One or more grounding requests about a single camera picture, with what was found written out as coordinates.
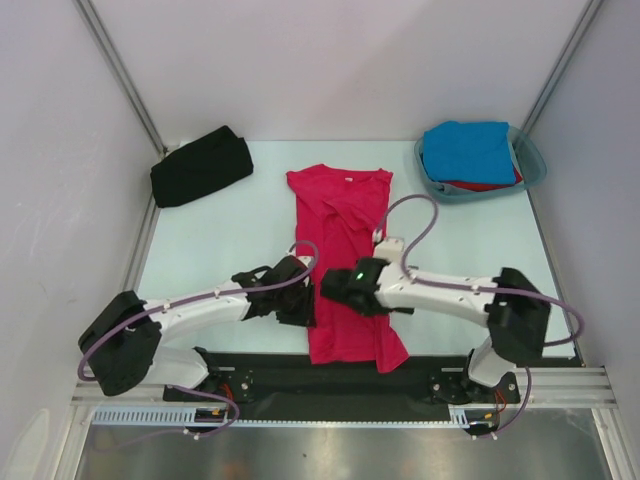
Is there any blue t shirt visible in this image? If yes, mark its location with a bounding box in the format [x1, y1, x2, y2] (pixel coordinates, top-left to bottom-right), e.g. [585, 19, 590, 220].
[422, 121, 517, 186]

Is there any right slotted cable duct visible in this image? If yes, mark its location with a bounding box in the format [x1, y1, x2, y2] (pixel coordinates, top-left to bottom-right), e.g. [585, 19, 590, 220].
[449, 404, 500, 429]

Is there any red t shirt in basket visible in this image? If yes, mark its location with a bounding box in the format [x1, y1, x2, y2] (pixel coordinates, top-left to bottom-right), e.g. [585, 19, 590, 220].
[445, 168, 523, 192]

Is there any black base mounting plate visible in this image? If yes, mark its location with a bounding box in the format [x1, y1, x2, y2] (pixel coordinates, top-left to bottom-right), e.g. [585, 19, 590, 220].
[162, 349, 584, 422]

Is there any folded black t shirt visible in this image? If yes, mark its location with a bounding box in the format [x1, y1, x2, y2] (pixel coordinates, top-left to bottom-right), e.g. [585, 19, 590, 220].
[150, 125, 254, 208]

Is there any left slotted cable duct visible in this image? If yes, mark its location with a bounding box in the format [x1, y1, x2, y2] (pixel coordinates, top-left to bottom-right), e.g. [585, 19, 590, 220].
[92, 406, 228, 427]

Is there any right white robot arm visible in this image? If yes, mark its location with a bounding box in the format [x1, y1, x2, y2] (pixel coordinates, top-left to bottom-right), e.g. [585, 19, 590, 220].
[320, 257, 551, 401]

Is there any slotted cable duct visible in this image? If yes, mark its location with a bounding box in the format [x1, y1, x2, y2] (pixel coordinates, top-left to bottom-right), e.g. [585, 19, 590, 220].
[449, 404, 500, 429]
[92, 406, 228, 427]

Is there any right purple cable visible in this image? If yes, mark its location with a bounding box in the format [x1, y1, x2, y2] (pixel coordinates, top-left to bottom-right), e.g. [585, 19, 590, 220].
[372, 194, 586, 441]

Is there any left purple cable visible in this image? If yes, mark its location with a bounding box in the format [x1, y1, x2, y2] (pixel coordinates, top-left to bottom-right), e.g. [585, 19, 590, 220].
[78, 240, 320, 444]

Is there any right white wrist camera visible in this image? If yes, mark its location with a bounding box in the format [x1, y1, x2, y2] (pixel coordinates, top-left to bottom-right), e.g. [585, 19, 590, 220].
[372, 229, 405, 263]

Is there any right aluminium corner post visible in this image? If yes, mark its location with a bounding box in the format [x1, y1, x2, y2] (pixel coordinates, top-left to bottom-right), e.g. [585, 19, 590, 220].
[521, 0, 606, 134]

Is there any purple cable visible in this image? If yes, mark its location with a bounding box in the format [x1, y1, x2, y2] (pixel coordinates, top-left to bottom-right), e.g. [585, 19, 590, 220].
[372, 194, 586, 441]
[78, 240, 320, 444]

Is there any teal plastic basket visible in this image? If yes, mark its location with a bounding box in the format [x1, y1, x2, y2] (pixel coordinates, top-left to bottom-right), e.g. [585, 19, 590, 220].
[413, 126, 547, 205]

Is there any aluminium corner post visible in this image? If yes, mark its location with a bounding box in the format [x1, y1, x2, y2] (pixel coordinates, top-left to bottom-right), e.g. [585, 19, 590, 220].
[521, 0, 606, 134]
[72, 0, 167, 157]

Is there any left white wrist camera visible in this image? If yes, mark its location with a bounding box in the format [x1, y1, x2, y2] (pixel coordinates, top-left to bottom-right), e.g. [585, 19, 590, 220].
[296, 256, 316, 268]

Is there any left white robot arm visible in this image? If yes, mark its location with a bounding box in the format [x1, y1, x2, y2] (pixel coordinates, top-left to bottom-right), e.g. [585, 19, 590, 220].
[78, 254, 317, 400]

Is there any left aluminium corner post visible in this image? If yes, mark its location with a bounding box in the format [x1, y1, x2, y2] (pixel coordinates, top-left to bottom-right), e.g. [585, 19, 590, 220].
[72, 0, 167, 157]

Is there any pink t shirt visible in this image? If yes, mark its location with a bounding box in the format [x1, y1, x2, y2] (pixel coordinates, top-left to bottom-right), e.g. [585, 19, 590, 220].
[286, 164, 409, 374]

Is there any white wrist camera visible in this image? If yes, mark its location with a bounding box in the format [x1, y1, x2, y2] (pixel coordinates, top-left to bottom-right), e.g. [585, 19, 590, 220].
[372, 229, 405, 263]
[296, 256, 316, 268]

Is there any aluminium front frame rail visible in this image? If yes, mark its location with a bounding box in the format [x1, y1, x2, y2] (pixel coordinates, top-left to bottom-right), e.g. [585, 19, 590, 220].
[71, 367, 618, 409]

